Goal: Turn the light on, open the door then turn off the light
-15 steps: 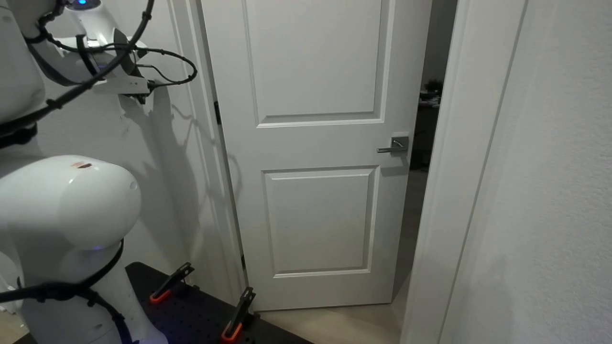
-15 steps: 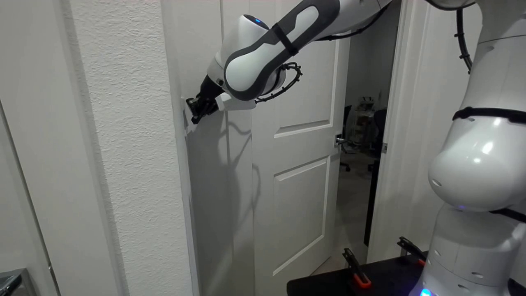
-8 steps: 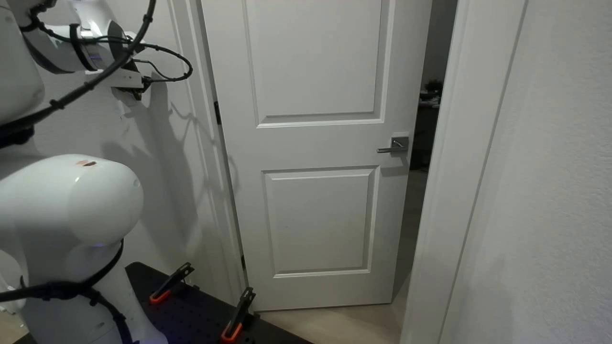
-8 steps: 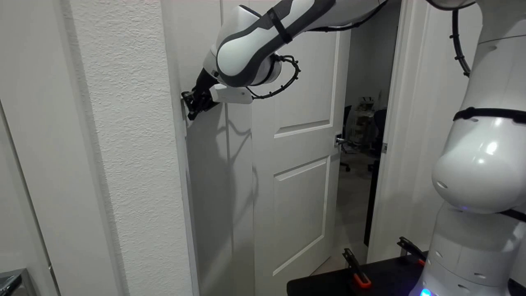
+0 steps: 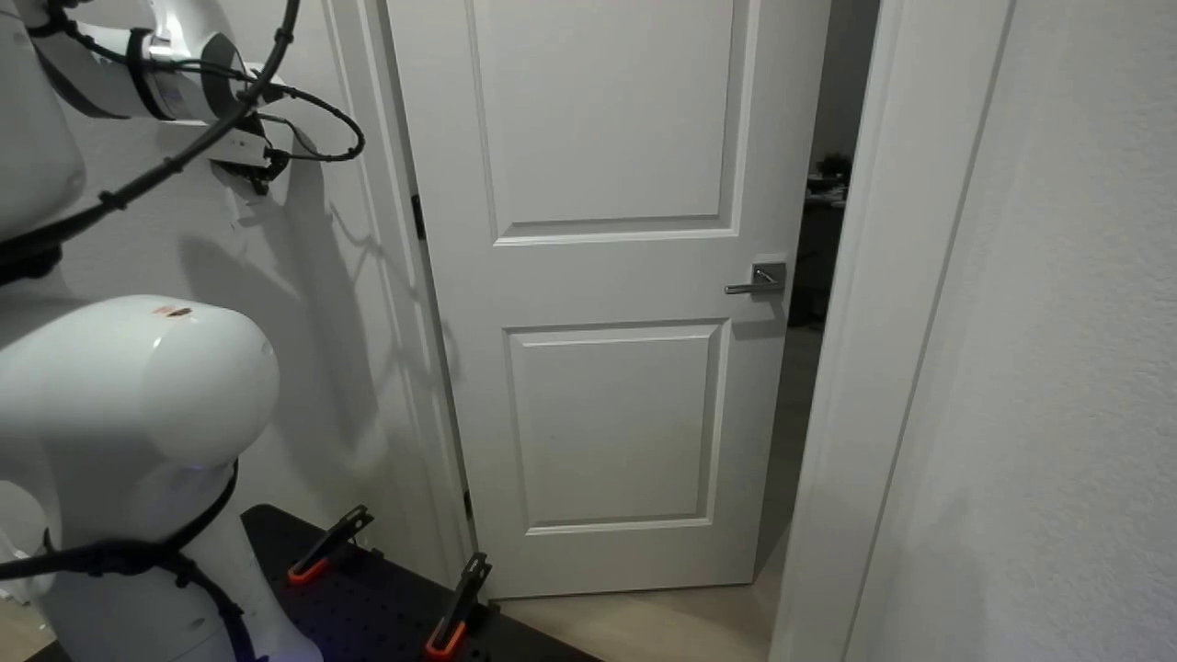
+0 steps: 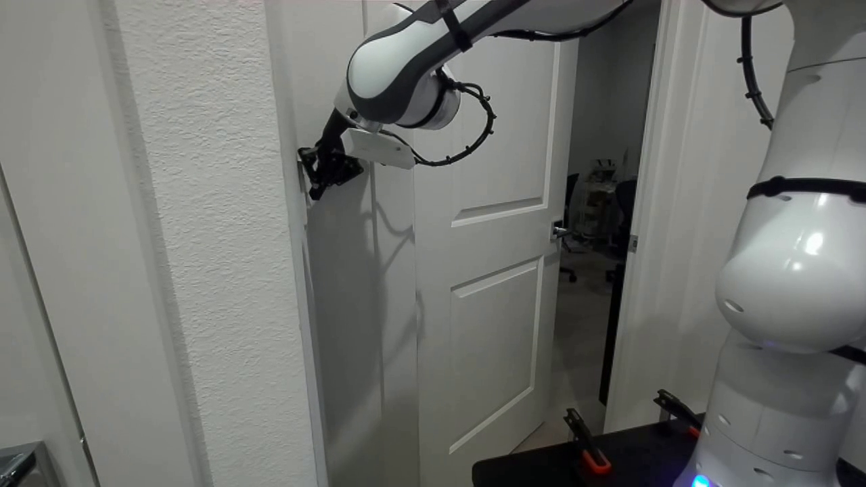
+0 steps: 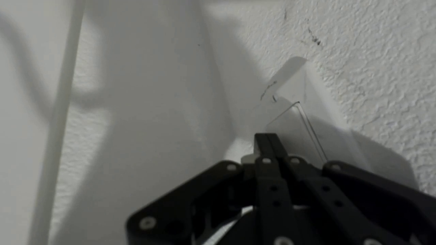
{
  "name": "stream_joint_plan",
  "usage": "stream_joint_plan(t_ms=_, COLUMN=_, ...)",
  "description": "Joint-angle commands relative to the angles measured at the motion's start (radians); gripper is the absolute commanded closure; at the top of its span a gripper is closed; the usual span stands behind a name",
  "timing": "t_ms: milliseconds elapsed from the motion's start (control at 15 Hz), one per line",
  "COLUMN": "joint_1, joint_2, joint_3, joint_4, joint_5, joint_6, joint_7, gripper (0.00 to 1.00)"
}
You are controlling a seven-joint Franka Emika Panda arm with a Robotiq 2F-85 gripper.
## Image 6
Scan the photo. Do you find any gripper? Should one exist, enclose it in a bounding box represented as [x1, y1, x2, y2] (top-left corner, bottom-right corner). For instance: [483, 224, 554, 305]
[298, 108, 365, 201]

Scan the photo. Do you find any white panel door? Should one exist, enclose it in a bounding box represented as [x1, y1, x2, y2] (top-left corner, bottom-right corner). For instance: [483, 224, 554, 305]
[411, 35, 580, 487]

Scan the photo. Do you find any black office chair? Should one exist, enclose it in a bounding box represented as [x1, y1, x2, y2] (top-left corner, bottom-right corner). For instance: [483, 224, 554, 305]
[605, 179, 639, 285]

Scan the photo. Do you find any black and orange clamp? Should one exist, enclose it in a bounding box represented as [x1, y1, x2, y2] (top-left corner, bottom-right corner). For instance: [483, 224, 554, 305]
[653, 388, 705, 439]
[563, 407, 614, 476]

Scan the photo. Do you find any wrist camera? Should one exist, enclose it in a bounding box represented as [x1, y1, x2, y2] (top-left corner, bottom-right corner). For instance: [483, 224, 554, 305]
[344, 127, 416, 170]

